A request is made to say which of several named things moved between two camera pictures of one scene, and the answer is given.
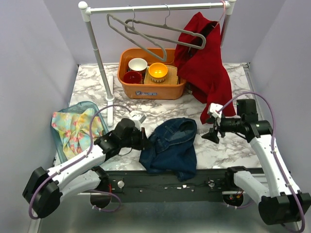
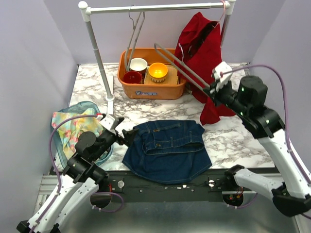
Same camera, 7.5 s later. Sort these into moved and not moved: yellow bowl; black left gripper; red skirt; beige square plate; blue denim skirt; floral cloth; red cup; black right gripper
Moved: black right gripper; blue denim skirt; black left gripper
Not moved: floral cloth; beige square plate; red cup; yellow bowl; red skirt
